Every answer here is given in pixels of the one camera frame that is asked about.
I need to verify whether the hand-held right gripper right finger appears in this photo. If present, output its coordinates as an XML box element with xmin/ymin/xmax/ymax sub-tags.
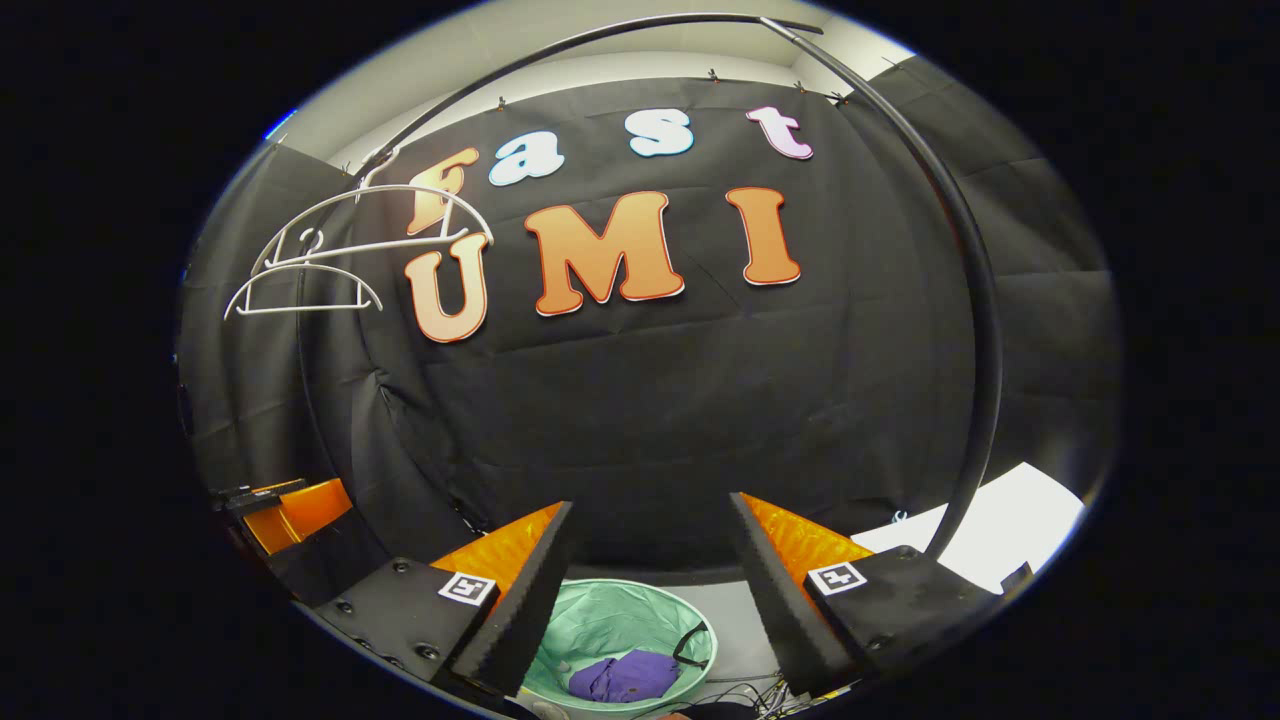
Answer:
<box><xmin>728</xmin><ymin>490</ymin><xmax>1003</xmax><ymax>699</ymax></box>

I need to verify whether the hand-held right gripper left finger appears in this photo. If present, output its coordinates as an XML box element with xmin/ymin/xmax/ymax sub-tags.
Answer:
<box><xmin>310</xmin><ymin>500</ymin><xmax>577</xmax><ymax>701</ymax></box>

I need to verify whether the green laundry hamper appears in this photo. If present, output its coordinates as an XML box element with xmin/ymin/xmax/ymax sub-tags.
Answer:
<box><xmin>520</xmin><ymin>578</ymin><xmax>719</xmax><ymax>716</ymax></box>

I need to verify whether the purple ribbed jacket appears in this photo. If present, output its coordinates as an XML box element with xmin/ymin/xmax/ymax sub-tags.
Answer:
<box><xmin>568</xmin><ymin>648</ymin><xmax>683</xmax><ymax>704</ymax></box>

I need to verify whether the white plastic hanger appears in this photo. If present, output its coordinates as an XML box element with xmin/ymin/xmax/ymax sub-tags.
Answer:
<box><xmin>223</xmin><ymin>228</ymin><xmax>386</xmax><ymax>321</ymax></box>
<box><xmin>250</xmin><ymin>148</ymin><xmax>495</xmax><ymax>277</ymax></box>

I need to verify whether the black clothes rack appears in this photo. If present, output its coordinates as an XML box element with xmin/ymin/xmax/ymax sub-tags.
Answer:
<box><xmin>295</xmin><ymin>12</ymin><xmax>1004</xmax><ymax>561</ymax></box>

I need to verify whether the black backdrop cloth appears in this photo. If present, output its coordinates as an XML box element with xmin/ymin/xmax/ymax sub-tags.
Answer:
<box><xmin>178</xmin><ymin>55</ymin><xmax>1121</xmax><ymax>581</ymax></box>

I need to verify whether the row of small backdrop clips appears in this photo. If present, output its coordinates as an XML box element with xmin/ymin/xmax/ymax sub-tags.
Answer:
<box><xmin>495</xmin><ymin>55</ymin><xmax>896</xmax><ymax>109</ymax></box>

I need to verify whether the bundle of thin cables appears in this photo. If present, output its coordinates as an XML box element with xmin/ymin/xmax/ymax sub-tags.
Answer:
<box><xmin>700</xmin><ymin>678</ymin><xmax>851</xmax><ymax>719</ymax></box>

